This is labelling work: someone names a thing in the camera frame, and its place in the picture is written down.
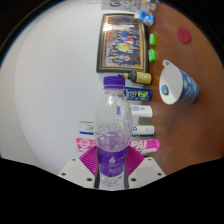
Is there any white blue-capped lotion bottle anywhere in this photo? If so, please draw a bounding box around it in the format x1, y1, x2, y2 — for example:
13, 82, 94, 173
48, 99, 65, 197
129, 104, 154, 119

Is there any blue painted ceramic mug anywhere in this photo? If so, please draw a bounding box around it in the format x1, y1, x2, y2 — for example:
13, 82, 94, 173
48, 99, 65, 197
158, 59, 201, 106

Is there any clear purple-capped water bottle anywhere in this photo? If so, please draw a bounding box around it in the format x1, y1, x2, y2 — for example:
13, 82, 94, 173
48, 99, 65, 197
92, 75, 134, 191

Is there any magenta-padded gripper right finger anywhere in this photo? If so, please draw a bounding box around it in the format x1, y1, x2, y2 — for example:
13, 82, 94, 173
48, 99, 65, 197
124, 145, 167, 190

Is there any dark blue pump bottle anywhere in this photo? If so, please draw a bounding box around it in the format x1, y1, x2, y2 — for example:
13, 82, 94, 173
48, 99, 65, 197
123, 87, 153, 102

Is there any brown yellow-labelled bottle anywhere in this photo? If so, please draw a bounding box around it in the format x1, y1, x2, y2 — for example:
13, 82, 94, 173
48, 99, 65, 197
118, 70, 153, 85

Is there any blue tissue pack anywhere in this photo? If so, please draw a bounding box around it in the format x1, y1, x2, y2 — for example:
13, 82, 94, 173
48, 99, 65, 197
134, 9, 156, 27

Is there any pink shuttlecock tube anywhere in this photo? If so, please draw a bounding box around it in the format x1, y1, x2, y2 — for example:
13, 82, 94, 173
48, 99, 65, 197
75, 137, 161, 154

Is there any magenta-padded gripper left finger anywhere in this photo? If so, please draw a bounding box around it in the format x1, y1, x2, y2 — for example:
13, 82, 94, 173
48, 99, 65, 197
57, 145, 99, 190

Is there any flat round red coaster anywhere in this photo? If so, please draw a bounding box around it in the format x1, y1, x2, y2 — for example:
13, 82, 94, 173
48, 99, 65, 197
176, 26, 193, 45

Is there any white shuttlecock tube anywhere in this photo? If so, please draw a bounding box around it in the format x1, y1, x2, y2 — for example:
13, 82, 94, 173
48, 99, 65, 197
78, 120, 156, 137

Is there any framed group photo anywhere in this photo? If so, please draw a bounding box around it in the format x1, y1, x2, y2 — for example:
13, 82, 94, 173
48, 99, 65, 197
96, 13, 150, 74

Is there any small green pack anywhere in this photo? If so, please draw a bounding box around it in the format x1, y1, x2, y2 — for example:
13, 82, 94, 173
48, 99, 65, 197
148, 32, 158, 47
147, 48, 158, 63

